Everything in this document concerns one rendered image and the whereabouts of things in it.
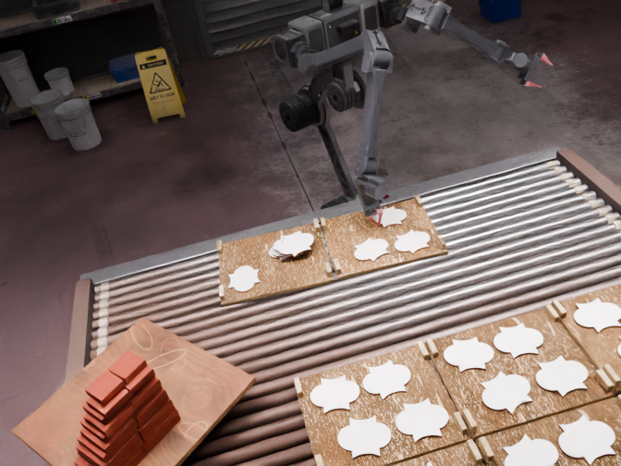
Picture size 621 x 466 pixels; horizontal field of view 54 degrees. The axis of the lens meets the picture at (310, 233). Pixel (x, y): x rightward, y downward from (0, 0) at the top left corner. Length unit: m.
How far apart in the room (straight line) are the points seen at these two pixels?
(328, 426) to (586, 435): 0.67
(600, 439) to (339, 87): 1.82
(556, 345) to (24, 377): 2.78
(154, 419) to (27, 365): 2.17
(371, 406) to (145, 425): 0.62
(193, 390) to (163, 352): 0.20
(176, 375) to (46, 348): 2.03
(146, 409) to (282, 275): 0.80
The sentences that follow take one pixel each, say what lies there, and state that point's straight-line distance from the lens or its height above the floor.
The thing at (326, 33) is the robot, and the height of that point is 1.47.
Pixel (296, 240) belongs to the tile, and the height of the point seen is 0.98.
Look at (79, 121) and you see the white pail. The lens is 5.61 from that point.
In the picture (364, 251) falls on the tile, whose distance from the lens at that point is 2.27.
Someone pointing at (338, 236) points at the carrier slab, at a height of 0.94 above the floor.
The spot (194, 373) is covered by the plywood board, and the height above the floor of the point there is 1.04.
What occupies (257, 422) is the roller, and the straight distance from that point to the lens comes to 1.88.
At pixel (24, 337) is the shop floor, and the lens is 4.00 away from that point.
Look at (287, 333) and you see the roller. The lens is 2.07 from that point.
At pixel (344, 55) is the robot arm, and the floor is 1.52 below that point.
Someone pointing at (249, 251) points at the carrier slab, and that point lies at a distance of 2.39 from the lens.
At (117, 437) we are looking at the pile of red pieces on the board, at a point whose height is 1.17.
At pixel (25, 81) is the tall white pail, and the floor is 0.37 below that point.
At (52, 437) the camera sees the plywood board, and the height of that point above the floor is 1.04.
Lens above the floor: 2.41
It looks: 38 degrees down
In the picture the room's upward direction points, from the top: 11 degrees counter-clockwise
